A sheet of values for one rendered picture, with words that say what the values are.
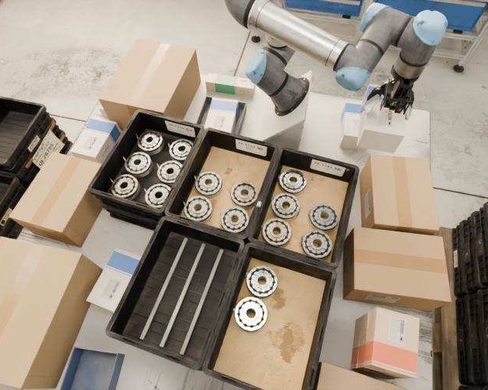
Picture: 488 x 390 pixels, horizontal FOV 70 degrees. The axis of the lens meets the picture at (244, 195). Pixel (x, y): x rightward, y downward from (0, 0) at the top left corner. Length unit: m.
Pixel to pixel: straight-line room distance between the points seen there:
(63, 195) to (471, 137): 2.59
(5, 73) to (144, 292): 2.69
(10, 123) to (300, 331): 1.91
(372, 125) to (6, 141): 1.88
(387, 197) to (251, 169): 0.52
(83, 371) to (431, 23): 1.42
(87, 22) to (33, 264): 2.79
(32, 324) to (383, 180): 1.26
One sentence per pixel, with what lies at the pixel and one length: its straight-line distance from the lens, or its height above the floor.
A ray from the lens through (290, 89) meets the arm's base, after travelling 1.45.
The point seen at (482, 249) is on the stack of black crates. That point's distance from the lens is 1.98.
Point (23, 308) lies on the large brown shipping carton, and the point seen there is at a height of 0.90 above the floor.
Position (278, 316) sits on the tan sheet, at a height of 0.83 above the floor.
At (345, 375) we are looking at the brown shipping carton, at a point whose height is 0.86.
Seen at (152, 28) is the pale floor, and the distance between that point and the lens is 3.51.
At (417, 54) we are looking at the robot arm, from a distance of 1.02.
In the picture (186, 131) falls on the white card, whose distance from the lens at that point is 1.43.
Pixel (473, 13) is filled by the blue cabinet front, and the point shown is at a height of 0.46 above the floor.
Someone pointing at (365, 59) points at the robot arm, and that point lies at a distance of 0.97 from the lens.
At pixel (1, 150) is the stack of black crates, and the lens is 2.28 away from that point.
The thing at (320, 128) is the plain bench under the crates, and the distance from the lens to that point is 1.69.
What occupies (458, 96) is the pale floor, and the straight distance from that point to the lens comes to 3.18.
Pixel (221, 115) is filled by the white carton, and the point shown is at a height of 0.79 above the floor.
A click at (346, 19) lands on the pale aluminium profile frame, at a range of 3.03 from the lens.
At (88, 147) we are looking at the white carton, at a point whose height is 0.79.
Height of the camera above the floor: 1.98
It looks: 62 degrees down
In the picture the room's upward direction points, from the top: 2 degrees counter-clockwise
